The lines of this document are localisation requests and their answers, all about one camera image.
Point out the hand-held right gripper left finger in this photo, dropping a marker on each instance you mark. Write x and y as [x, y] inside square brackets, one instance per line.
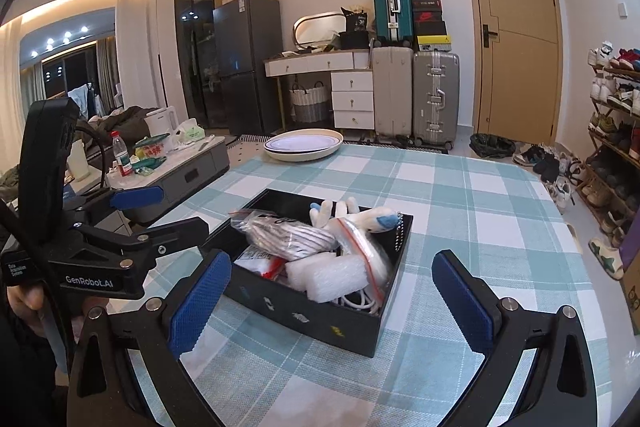
[200, 302]

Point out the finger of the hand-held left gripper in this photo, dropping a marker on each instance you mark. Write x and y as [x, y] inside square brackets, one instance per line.
[137, 198]
[170, 232]

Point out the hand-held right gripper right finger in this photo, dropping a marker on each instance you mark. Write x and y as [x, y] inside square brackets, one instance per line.
[465, 302]

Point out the white and red plastic packet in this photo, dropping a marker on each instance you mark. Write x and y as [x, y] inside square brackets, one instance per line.
[260, 264]

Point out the clear zip bag red stripe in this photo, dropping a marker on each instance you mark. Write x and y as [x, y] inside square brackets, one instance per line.
[375, 257]

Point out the black storage box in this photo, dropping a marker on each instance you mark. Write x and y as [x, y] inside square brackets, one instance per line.
[300, 322]

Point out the bag of white shoelaces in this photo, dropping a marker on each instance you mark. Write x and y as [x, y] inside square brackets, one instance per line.
[290, 234]

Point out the white plush toy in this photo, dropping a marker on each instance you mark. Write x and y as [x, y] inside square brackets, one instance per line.
[372, 217]

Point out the white foam piece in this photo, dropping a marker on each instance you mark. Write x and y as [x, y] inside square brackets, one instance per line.
[335, 277]

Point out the person's left hand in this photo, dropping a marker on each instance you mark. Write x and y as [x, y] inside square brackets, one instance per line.
[27, 304]

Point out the red label plastic bottle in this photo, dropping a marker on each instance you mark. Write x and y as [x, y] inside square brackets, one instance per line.
[121, 154]

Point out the red printed plastic bag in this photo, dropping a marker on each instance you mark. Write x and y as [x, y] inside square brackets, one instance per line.
[152, 149]

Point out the grey coffee table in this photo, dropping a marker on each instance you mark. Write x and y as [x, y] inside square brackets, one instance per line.
[185, 177]

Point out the white plastic jug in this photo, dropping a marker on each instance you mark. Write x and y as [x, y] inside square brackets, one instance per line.
[78, 162]

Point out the sofa with clothes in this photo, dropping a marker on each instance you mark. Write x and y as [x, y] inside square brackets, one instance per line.
[125, 122]

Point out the white electric kettle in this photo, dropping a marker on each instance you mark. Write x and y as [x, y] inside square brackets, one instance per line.
[162, 122]

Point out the green tissue pack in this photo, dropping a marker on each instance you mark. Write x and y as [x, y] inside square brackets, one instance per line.
[190, 131]

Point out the teal checked tablecloth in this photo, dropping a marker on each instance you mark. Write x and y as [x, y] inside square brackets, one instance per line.
[475, 207]

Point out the white green slipper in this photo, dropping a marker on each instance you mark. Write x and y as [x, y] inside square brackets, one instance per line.
[606, 257]

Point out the pile of shoes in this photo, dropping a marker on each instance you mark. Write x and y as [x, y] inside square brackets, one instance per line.
[547, 167]

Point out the black trash bag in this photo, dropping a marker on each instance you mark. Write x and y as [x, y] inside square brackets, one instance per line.
[492, 146]

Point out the white oval plate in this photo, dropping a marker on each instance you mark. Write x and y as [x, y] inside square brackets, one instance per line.
[305, 144]

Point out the cardboard box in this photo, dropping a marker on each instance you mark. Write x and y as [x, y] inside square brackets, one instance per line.
[632, 302]

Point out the dark grey refrigerator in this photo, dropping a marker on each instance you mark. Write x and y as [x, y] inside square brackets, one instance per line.
[247, 67]

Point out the black glass cabinet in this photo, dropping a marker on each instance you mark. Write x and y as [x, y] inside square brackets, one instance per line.
[197, 32]

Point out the purple bag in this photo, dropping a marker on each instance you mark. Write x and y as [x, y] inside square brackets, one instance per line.
[632, 239]

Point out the grey and white basket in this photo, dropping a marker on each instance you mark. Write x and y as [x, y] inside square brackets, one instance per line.
[310, 104]

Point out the silver suitcase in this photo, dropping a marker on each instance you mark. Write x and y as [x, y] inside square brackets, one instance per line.
[435, 102]

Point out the beige suitcase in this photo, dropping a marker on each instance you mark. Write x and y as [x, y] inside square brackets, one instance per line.
[392, 97]

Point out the shoe rack with shoes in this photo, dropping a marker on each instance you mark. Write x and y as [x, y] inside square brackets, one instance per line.
[612, 132]

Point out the white dresser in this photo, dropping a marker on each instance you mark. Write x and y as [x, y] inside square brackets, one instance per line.
[350, 92]

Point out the oval mirror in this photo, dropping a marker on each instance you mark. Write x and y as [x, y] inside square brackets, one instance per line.
[320, 29]

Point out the wooden door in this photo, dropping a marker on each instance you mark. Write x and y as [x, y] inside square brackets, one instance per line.
[515, 32]

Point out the black paper bag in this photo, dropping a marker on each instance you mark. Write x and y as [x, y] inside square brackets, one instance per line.
[357, 29]

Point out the stack of shoe boxes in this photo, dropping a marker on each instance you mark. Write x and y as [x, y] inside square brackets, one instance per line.
[430, 19]

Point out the teal suitcase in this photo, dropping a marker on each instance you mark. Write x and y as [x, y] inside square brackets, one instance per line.
[392, 7]

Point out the white light switch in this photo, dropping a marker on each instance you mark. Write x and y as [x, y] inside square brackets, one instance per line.
[621, 9]

